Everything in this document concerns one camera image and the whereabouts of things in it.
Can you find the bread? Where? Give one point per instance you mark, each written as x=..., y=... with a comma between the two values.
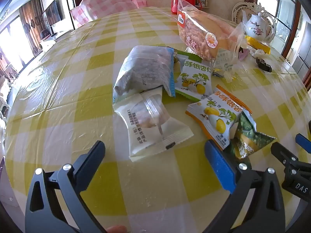
x=199, y=31

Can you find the yellow snack packet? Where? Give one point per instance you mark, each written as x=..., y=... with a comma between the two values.
x=257, y=44

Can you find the dark green snack packet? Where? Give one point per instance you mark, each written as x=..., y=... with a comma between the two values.
x=245, y=136

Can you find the white pastry packet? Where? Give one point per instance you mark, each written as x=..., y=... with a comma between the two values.
x=145, y=126

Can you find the brown curtain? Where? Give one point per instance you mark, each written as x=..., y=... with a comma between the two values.
x=31, y=24

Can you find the black candy packet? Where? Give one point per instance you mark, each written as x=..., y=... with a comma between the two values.
x=264, y=65

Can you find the white floral teapot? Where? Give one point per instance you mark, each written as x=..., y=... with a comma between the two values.
x=256, y=26

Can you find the pink snack packet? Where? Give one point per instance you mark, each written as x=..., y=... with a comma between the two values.
x=243, y=55

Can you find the green-edged nut packet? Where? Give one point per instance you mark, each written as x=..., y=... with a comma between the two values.
x=192, y=77

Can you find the yellow checked tablecloth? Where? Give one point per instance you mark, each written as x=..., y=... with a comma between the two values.
x=73, y=77

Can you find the wall shelf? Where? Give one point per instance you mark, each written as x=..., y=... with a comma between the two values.
x=201, y=1

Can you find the blue white snack packet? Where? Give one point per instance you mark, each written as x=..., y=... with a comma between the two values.
x=143, y=70

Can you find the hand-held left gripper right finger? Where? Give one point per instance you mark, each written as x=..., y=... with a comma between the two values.
x=218, y=165

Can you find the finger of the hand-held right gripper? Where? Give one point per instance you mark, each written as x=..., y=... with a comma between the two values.
x=283, y=156
x=304, y=142

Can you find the person's left hand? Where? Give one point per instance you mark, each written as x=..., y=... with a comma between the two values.
x=117, y=230

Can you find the orange-edged nut packet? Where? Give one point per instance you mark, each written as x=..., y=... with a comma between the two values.
x=213, y=116

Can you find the television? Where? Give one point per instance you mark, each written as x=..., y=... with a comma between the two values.
x=52, y=13

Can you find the small white snack packet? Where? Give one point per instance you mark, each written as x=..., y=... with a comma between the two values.
x=257, y=53

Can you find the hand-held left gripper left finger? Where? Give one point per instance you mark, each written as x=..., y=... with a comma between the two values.
x=94, y=155

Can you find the glass partition door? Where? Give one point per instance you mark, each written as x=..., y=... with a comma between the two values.
x=281, y=9

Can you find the ornate white chair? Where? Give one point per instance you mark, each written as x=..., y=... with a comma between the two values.
x=237, y=9

